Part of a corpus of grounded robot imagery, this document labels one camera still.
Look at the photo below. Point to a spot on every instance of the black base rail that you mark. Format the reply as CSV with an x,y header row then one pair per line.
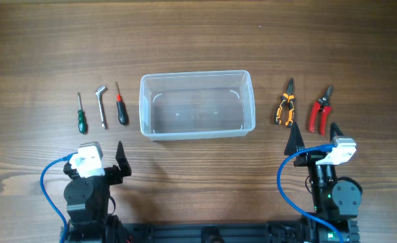
x,y
205,233

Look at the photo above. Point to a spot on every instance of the green handled screwdriver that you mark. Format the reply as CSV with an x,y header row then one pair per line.
x,y
82,124

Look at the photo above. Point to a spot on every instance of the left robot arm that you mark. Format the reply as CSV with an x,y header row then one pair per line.
x,y
88,196

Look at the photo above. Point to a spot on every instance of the clear plastic container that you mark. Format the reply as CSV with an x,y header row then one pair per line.
x,y
196,105

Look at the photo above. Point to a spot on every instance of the orange black pliers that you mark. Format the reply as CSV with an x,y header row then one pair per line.
x,y
286,101

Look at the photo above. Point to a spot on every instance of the silver socket wrench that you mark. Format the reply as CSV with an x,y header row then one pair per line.
x,y
99,92

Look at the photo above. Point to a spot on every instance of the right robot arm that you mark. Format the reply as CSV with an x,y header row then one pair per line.
x,y
335,199

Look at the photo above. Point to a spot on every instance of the black red screwdriver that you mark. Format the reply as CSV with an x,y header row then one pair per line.
x,y
121,108

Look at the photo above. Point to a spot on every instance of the red handled cutters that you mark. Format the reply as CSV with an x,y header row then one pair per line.
x,y
320,110

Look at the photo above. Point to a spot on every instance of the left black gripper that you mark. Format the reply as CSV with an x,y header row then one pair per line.
x,y
112,172

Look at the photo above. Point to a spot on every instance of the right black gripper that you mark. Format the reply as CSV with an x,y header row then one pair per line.
x,y
312,158

